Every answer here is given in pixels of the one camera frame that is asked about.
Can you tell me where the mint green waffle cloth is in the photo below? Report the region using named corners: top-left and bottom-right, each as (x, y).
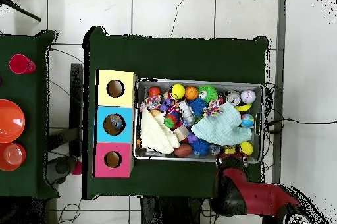
top-left (190, 101), bottom-right (253, 146)

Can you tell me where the silver wire mesh bin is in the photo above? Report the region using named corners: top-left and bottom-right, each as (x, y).
top-left (135, 77), bottom-right (265, 165)

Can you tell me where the smooth yellow ball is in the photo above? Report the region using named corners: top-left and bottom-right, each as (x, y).
top-left (170, 84), bottom-right (186, 100)

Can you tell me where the white baseball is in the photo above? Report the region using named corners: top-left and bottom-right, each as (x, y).
top-left (240, 89), bottom-right (257, 105)

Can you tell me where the colourful knotted rope toy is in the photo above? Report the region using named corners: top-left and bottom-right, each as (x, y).
top-left (139, 95), bottom-right (163, 111)

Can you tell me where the black rod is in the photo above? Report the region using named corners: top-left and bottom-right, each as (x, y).
top-left (0, 0), bottom-right (42, 22)

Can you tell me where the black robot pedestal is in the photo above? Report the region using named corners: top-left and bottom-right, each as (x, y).
top-left (140, 196), bottom-right (202, 224)

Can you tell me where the red plastic cup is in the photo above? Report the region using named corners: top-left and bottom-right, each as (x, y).
top-left (9, 53), bottom-right (37, 74)

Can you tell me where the silver drink can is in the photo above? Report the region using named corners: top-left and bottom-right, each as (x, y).
top-left (225, 90), bottom-right (242, 107)

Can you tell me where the green spiky toy with eyes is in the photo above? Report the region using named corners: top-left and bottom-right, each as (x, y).
top-left (197, 84), bottom-right (219, 105)

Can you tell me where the wooden box with three holes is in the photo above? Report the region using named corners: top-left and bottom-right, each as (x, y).
top-left (91, 69), bottom-right (139, 179)

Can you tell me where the thin black cable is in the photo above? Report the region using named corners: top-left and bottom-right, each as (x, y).
top-left (169, 0), bottom-right (191, 39)

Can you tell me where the orange plastic cup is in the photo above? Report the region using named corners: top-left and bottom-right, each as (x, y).
top-left (0, 142), bottom-right (26, 172)

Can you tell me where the red-orange ball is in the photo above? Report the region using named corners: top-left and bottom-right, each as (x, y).
top-left (147, 86), bottom-right (162, 98)

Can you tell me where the yellow ball with seam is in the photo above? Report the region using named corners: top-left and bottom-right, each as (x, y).
top-left (238, 141), bottom-right (254, 156)

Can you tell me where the grey device with red knob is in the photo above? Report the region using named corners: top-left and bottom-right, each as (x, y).
top-left (43, 155), bottom-right (83, 186)

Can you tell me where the small orange basketball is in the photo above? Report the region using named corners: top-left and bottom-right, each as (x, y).
top-left (184, 86), bottom-right (199, 101)

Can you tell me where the globe print ball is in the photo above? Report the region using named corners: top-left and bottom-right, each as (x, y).
top-left (240, 113), bottom-right (255, 129)

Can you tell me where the crushed clear plastic bottle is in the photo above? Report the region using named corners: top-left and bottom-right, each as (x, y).
top-left (109, 114), bottom-right (124, 130)

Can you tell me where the orange plastic bowl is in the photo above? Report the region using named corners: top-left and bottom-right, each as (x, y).
top-left (0, 99), bottom-right (26, 144)

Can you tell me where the cream waffle cloth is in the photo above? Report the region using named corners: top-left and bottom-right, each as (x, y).
top-left (139, 107), bottom-right (182, 155)

